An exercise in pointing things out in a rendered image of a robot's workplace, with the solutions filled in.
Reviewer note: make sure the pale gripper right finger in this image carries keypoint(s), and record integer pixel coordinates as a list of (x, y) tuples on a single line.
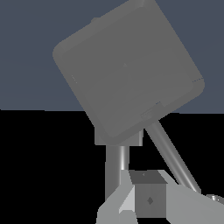
[(189, 208)]

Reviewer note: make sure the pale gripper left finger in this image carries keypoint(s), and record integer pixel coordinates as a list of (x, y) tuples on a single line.
[(116, 201)]

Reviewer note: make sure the upright grey metal faucet pipe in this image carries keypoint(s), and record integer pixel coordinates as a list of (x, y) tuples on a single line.
[(116, 166)]

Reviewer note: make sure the slanted grey metal faucet rod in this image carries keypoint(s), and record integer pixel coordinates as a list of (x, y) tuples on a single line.
[(172, 154)]

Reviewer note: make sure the large grey square faucet body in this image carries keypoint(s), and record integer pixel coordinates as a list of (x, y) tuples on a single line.
[(128, 70)]

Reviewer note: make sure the small shiny metal knob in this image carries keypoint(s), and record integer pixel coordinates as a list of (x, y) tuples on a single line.
[(216, 198)]

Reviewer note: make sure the dark grey square block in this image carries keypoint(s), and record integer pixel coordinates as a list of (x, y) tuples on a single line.
[(150, 198)]

